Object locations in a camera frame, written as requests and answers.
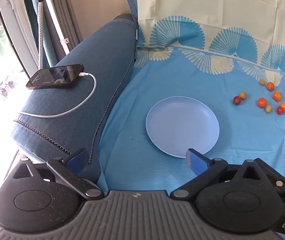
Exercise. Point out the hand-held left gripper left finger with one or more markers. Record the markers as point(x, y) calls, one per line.
point(76, 161)

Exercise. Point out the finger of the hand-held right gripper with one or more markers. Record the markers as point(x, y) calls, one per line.
point(273, 173)

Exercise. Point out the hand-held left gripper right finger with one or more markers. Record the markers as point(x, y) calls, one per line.
point(195, 161)

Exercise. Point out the red cherry tomato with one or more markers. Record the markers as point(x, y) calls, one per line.
point(280, 110)
point(237, 100)

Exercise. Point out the light blue plate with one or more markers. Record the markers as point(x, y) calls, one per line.
point(182, 125)

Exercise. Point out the small orange mandarin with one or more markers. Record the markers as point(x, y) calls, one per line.
point(277, 95)
point(262, 102)
point(270, 86)
point(284, 105)

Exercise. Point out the tan longan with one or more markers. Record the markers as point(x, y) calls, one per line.
point(243, 95)
point(268, 108)
point(262, 82)

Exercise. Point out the blue fan-print bed sheet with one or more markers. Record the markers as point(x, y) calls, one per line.
point(232, 142)

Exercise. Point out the blue sofa armrest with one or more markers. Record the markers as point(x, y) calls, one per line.
point(82, 97)

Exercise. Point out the black smartphone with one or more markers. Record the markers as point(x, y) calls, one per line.
point(55, 76)

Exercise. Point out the white curtain clip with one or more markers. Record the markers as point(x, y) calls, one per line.
point(64, 40)

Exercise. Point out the dotted white pole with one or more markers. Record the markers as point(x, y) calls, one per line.
point(41, 30)

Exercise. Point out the teal curtain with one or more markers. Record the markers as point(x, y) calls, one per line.
point(31, 17)

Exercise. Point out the grey curtain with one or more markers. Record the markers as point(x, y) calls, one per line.
point(65, 10)

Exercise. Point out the white window frame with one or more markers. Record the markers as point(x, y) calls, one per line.
point(10, 17)

